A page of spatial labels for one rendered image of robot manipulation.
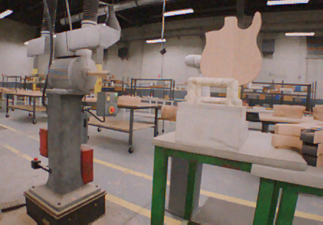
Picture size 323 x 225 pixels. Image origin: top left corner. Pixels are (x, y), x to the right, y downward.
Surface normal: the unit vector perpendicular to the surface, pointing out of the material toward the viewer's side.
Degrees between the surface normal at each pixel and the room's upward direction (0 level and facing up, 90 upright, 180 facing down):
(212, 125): 90
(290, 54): 90
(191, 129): 90
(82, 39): 90
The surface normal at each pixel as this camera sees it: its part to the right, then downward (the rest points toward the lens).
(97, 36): -0.47, 0.02
